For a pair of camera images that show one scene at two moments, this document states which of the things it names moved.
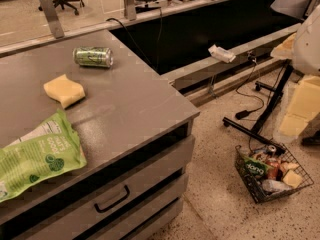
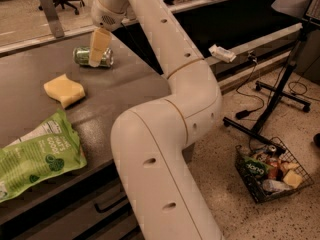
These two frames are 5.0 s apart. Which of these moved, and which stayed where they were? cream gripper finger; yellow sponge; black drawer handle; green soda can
Moved: cream gripper finger
Stayed: green soda can; black drawer handle; yellow sponge
